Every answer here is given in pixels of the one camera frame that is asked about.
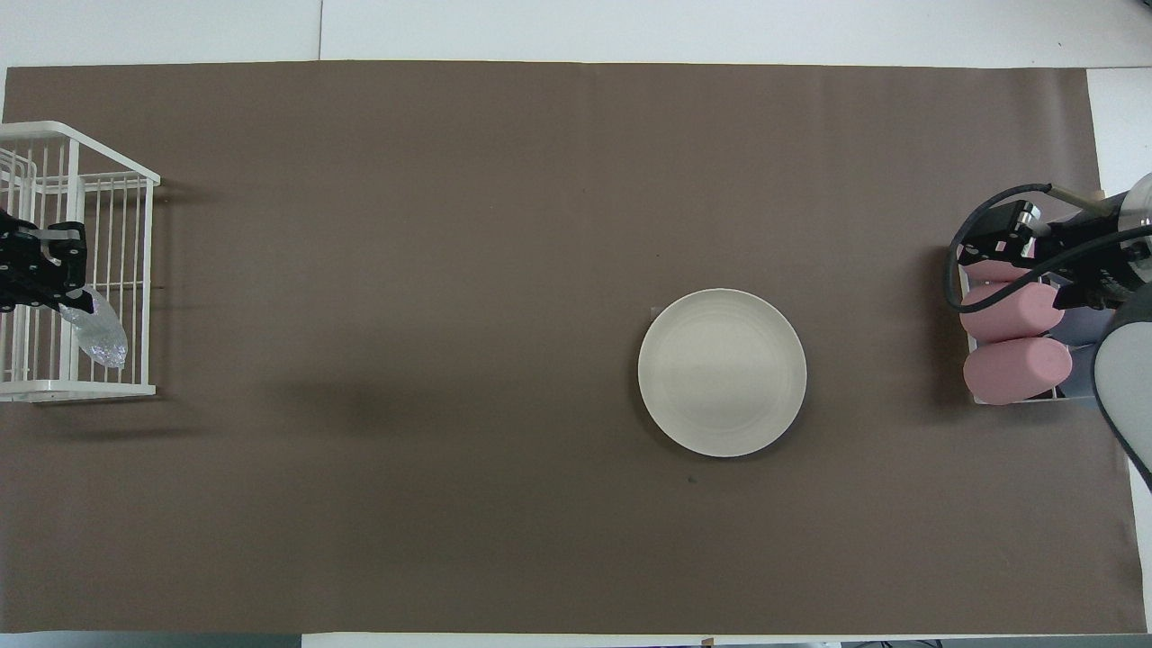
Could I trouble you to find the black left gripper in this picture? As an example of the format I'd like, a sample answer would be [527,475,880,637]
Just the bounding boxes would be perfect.
[0,209,95,312]

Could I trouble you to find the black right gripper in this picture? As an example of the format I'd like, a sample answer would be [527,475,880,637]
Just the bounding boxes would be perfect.
[958,202,1152,311]

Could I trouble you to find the cream round plate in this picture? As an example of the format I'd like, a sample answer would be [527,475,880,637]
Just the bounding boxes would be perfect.
[638,288,808,458]

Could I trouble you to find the pink plastic cup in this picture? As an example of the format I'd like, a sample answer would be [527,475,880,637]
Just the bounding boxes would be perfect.
[966,259,1024,285]
[963,337,1074,406]
[959,281,1063,345]

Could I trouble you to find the blue plastic cup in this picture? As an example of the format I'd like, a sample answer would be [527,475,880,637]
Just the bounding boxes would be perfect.
[1066,342,1103,401]
[1048,306,1121,346]

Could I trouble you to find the brown table mat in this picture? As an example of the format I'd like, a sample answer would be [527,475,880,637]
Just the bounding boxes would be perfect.
[0,61,1148,635]

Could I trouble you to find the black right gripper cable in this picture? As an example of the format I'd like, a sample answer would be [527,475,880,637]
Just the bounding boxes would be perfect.
[943,183,1152,313]

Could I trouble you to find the white wire dish rack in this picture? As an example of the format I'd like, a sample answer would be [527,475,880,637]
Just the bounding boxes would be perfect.
[0,121,161,403]

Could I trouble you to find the cup rack with wooden handle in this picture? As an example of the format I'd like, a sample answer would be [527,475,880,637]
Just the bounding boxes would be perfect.
[954,187,1106,408]

